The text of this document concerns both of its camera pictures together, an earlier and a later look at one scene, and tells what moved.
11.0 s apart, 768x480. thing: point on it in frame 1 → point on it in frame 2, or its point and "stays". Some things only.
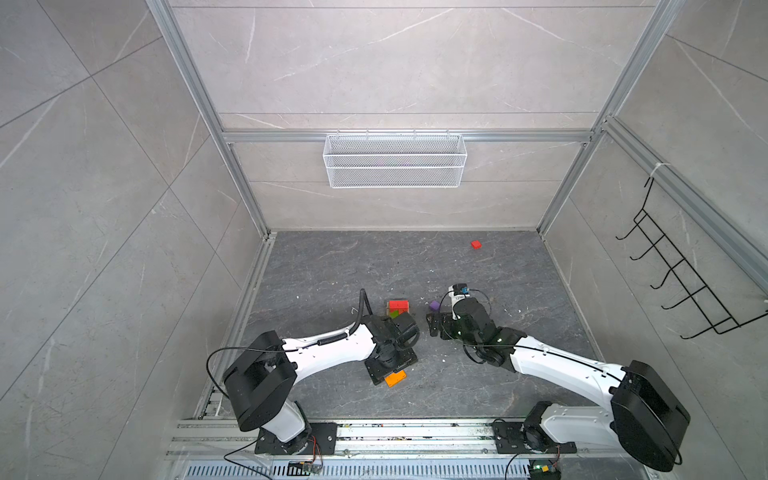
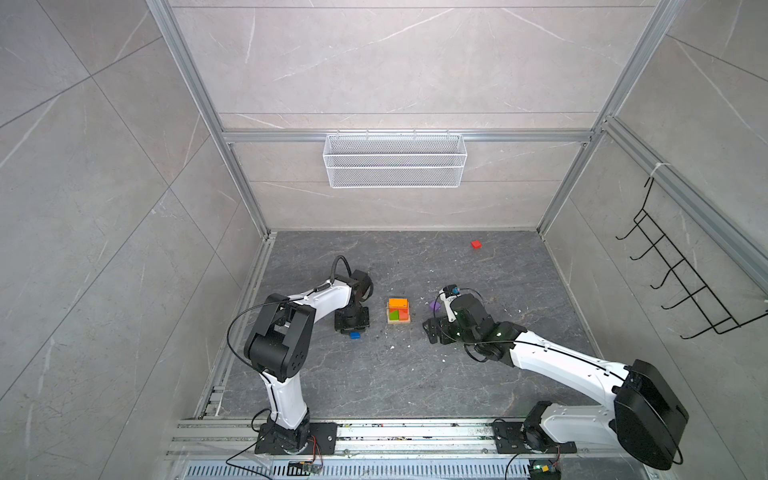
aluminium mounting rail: [412, 441] stays
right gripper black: [435, 324] stays
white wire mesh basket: [396, 160] stays
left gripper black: [383, 370] → [342, 324]
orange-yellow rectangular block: [395, 378] → [398, 303]
